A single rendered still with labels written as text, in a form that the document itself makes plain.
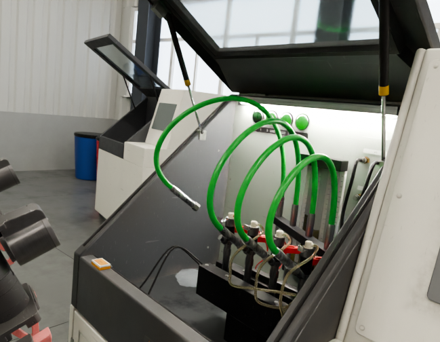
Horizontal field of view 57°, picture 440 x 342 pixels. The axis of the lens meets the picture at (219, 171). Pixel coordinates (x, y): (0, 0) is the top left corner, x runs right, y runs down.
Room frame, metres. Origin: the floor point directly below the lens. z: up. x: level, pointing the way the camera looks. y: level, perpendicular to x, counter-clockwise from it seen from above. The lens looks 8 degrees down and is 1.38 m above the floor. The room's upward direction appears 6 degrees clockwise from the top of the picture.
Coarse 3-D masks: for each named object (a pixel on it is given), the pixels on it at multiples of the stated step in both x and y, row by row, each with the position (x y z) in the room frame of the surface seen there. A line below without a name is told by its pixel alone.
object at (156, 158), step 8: (224, 96) 1.07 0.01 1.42; (232, 96) 1.08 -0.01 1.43; (240, 96) 1.09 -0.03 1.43; (200, 104) 1.05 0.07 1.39; (208, 104) 1.06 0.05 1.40; (256, 104) 1.10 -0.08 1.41; (184, 112) 1.04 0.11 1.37; (192, 112) 1.04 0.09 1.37; (264, 112) 1.11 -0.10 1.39; (176, 120) 1.03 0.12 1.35; (168, 128) 1.02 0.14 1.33; (160, 136) 1.02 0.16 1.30; (280, 136) 1.13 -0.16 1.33; (160, 144) 1.02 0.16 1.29; (280, 152) 1.14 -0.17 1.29; (160, 168) 1.02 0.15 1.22; (160, 176) 1.02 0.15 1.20; (168, 184) 1.03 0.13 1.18
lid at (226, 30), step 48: (192, 0) 1.14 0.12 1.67; (240, 0) 1.04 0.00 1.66; (288, 0) 0.95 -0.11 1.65; (336, 0) 0.88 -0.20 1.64; (192, 48) 1.35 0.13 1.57; (240, 48) 1.23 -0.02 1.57; (288, 48) 1.11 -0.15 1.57; (336, 48) 1.00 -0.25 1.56; (432, 48) 0.84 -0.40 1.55; (336, 96) 1.16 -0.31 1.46
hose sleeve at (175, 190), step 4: (172, 188) 1.03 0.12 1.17; (176, 188) 1.03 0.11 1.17; (172, 192) 1.03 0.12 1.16; (176, 192) 1.03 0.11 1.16; (180, 192) 1.04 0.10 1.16; (180, 196) 1.04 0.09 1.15; (184, 196) 1.04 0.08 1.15; (184, 200) 1.04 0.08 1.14; (188, 200) 1.04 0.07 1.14; (192, 200) 1.05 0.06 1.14; (188, 204) 1.05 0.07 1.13; (192, 204) 1.05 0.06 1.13
